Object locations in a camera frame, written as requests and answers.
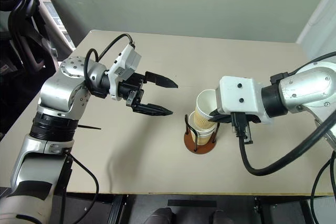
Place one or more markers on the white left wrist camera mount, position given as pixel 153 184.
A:
pixel 126 64

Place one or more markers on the black tape strip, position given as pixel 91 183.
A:
pixel 191 203

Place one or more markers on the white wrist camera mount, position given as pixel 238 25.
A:
pixel 236 95
pixel 126 64

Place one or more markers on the beige slanted frame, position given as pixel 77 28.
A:
pixel 56 22

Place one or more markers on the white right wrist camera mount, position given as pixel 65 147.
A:
pixel 236 95

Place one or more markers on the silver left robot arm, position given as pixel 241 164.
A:
pixel 57 95

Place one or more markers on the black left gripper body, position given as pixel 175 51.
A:
pixel 132 89

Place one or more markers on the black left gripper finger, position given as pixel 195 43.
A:
pixel 153 110
pixel 160 81

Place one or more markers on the tan paper cup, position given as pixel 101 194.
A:
pixel 193 119
pixel 203 140
pixel 206 103

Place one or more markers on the dark rounded shape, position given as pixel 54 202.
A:
pixel 160 216
pixel 220 217

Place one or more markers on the black chair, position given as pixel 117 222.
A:
pixel 23 45

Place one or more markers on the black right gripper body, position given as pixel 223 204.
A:
pixel 254 119

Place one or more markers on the black zip tie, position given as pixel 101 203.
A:
pixel 89 127

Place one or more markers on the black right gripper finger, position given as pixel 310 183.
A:
pixel 220 119
pixel 214 112

